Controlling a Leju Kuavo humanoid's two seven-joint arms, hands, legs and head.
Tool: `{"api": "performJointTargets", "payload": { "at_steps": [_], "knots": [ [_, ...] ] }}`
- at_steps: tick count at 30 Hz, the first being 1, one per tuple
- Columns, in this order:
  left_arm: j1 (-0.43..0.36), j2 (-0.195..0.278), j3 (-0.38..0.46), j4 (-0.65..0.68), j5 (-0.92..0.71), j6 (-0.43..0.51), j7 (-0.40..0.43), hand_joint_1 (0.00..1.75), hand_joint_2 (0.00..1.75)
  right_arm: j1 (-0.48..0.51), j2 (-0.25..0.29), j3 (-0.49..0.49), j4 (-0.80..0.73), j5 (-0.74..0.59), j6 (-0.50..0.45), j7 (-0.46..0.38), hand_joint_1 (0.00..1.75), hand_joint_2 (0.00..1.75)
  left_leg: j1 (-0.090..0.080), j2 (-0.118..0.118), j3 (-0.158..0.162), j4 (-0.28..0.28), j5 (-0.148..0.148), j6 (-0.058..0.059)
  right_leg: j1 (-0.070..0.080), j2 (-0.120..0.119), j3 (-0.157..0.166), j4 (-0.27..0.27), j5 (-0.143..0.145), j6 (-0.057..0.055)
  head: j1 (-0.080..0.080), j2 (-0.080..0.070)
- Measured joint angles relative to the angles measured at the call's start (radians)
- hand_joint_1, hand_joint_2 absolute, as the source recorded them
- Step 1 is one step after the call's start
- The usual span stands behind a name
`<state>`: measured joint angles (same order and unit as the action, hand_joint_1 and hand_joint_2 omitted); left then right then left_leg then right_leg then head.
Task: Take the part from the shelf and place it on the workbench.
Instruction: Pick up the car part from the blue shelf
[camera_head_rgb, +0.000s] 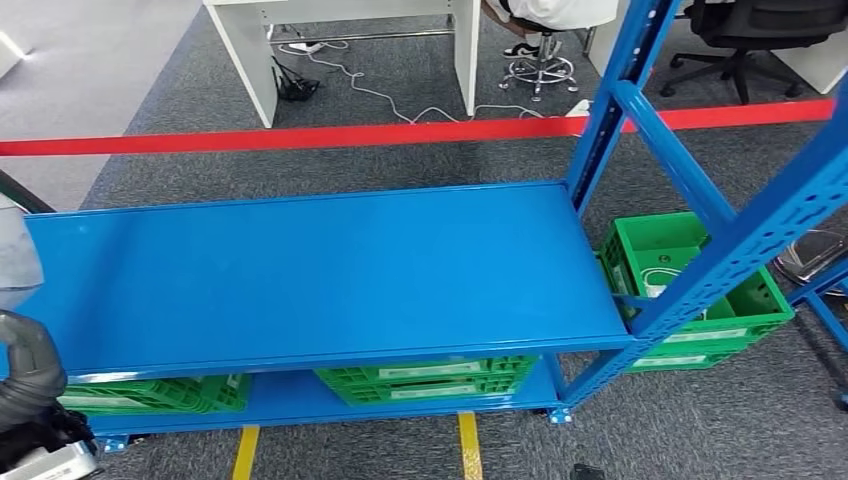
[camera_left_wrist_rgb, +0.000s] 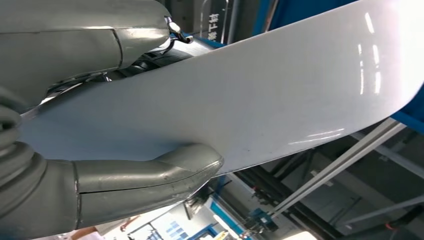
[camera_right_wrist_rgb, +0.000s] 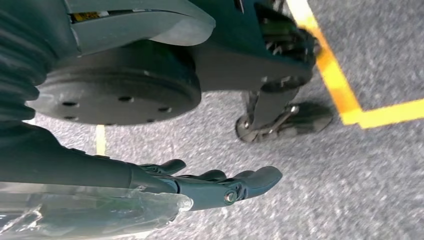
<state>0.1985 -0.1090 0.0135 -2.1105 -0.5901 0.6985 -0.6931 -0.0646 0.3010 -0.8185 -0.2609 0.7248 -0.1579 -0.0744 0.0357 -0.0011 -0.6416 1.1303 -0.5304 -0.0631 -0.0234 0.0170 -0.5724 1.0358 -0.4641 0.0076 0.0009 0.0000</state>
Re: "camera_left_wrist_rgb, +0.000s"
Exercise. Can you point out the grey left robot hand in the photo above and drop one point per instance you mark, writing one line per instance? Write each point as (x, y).
(66, 39)

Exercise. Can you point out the aluminium profile rail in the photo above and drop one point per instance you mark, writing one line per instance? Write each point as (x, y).
(331, 172)

